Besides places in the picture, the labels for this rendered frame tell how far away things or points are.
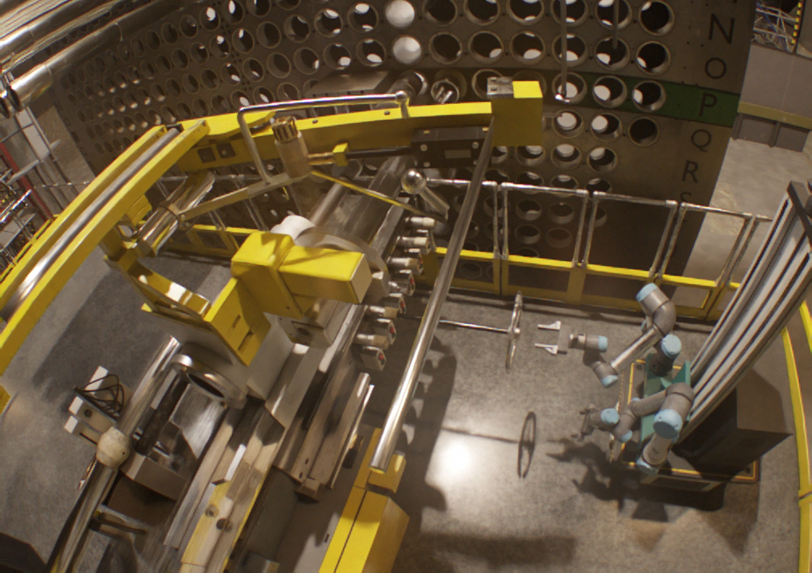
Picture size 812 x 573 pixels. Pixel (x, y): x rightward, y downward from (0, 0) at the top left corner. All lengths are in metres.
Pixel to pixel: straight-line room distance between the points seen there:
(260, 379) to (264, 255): 0.56
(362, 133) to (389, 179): 0.77
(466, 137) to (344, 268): 0.44
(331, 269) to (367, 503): 1.24
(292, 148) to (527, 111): 0.58
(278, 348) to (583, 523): 1.89
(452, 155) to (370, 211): 0.74
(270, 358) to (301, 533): 0.89
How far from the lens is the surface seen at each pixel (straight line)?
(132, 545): 2.09
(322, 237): 1.43
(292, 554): 2.08
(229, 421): 1.86
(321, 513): 2.06
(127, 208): 1.11
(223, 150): 1.27
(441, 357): 2.91
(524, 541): 2.51
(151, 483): 1.82
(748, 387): 2.18
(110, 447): 1.72
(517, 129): 1.02
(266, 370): 1.58
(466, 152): 0.99
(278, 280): 1.17
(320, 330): 1.34
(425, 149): 0.99
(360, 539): 1.99
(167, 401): 1.76
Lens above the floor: 2.49
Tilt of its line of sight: 46 degrees down
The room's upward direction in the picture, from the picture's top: 14 degrees counter-clockwise
